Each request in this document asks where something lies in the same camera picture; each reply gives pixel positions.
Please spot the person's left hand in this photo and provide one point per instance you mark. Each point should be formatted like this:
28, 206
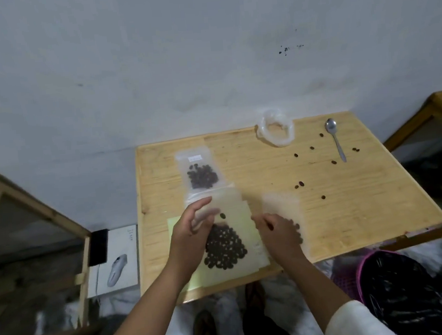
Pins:
185, 245

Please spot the person's right hand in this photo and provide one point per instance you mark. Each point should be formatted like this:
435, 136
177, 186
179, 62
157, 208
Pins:
283, 239

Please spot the person's left fingers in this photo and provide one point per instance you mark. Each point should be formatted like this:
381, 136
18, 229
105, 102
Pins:
201, 205

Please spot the person's right fingers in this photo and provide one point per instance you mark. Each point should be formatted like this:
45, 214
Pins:
262, 220

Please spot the large clear zip bag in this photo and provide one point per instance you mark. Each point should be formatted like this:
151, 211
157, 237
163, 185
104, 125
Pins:
244, 213

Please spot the person's right forearm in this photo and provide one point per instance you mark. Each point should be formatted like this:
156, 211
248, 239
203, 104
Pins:
312, 288

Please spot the person's left forearm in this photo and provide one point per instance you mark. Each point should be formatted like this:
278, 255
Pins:
149, 314

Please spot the small zip bag with beans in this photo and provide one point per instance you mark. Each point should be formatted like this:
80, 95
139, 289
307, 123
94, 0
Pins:
202, 173

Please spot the light green paper sheet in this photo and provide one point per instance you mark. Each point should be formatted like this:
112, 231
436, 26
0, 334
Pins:
172, 227

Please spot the pile of coffee beans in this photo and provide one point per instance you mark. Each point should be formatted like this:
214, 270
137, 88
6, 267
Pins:
225, 248

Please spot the crumpled clear plastic bag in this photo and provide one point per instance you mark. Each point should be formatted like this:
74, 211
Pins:
280, 139

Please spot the white product box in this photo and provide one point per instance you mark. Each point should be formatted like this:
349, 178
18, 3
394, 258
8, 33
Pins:
125, 243

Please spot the scattered coffee beans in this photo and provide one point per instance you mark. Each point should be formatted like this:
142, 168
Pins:
333, 162

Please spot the pink plastic basket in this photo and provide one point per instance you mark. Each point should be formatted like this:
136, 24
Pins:
346, 274

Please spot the metal spoon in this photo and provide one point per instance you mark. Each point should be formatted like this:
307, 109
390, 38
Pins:
335, 138

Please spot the black trousers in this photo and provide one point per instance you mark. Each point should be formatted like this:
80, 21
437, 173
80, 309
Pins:
266, 331

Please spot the black device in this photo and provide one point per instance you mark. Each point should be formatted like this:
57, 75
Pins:
98, 246

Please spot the white shirt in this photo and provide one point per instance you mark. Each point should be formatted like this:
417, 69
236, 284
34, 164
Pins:
358, 323

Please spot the black plastic bag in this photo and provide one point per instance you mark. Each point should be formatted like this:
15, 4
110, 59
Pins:
402, 296

